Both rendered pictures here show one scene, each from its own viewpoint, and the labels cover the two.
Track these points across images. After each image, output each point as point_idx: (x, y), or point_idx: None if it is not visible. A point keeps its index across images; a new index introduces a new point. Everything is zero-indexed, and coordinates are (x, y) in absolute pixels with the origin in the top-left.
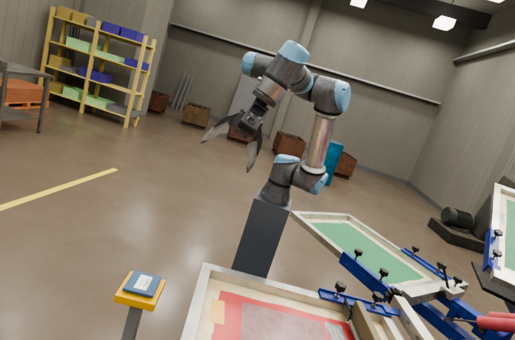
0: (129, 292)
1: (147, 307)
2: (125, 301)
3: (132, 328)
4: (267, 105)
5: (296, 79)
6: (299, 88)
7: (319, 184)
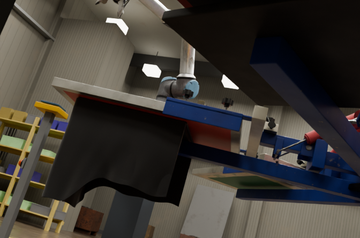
0: (45, 102)
1: (54, 108)
2: (41, 105)
3: (41, 134)
4: None
5: None
6: None
7: (188, 83)
